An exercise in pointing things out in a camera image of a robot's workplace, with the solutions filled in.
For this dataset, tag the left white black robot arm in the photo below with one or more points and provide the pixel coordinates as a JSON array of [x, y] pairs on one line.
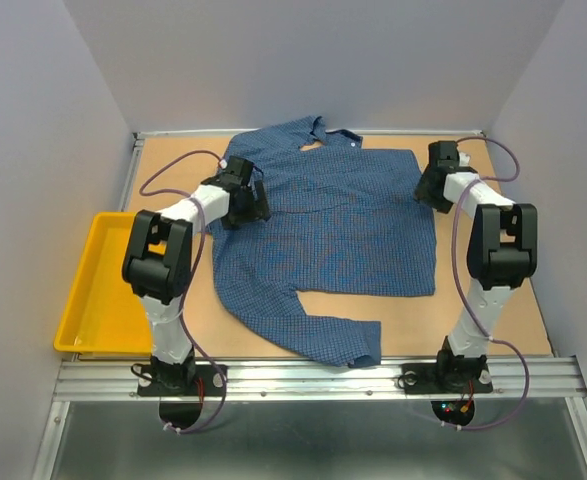
[[162, 255]]

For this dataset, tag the yellow plastic tray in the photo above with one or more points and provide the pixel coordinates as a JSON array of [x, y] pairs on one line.
[[102, 316]]

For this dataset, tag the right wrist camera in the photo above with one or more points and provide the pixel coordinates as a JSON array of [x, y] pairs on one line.
[[464, 159]]

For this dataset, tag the aluminium mounting rail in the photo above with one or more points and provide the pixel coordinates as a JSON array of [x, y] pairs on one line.
[[301, 380]]

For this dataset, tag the blue checked long sleeve shirt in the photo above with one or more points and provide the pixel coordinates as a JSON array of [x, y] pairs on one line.
[[343, 220]]

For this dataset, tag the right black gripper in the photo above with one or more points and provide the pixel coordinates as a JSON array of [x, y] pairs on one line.
[[421, 192]]

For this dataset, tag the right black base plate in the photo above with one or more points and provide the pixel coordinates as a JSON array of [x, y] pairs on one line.
[[431, 379]]

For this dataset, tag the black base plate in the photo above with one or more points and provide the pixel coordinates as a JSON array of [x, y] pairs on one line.
[[431, 379], [193, 380]]

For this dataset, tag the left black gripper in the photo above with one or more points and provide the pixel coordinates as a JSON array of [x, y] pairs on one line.
[[257, 209]]

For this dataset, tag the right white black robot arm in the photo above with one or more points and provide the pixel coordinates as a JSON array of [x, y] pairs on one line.
[[501, 254]]

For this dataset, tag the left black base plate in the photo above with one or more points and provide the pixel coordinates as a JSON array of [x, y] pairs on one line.
[[193, 380]]

